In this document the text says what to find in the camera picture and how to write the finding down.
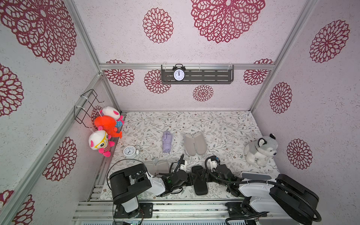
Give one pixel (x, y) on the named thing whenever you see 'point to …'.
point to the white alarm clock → (130, 152)
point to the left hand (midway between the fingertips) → (196, 178)
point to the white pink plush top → (111, 111)
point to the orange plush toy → (108, 123)
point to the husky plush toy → (258, 152)
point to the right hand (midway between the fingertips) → (197, 172)
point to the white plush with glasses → (99, 140)
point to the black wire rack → (90, 96)
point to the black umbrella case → (199, 180)
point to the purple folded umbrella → (167, 141)
